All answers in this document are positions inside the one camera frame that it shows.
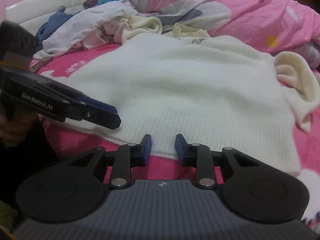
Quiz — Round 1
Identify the blue garment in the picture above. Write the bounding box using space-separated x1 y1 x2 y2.
35 6 73 43

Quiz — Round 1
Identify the pink patterned quilt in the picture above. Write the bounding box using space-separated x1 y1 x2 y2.
127 0 320 68

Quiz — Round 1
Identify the person's left hand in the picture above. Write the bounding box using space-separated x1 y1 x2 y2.
0 114 38 147

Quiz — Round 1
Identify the pink floral blanket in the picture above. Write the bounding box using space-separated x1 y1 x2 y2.
29 41 320 220

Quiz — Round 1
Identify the dark patterned flat box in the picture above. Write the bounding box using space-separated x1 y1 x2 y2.
29 57 53 72

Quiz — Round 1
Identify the white pink bed frame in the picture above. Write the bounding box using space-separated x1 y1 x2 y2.
0 0 105 29

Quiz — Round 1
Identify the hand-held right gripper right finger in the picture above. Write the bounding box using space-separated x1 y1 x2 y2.
175 134 260 189

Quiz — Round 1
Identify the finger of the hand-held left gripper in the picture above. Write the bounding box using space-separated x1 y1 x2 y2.
72 93 118 115
66 103 122 130

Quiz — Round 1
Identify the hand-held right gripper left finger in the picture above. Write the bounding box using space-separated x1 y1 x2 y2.
67 134 153 189

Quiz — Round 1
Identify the white crumpled cloth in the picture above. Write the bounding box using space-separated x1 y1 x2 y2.
34 4 137 60

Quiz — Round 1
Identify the white deer print sweater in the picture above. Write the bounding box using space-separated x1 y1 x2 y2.
66 15 320 178

